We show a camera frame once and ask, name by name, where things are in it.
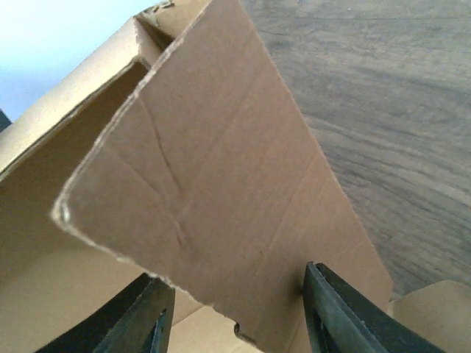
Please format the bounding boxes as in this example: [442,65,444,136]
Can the brown cardboard box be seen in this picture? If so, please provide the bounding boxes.
[1,1,470,352]

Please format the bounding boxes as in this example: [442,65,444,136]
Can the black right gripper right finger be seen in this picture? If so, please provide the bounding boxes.
[302,262,442,353]

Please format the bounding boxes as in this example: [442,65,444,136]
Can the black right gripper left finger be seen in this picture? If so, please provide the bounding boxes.
[38,274,175,352]

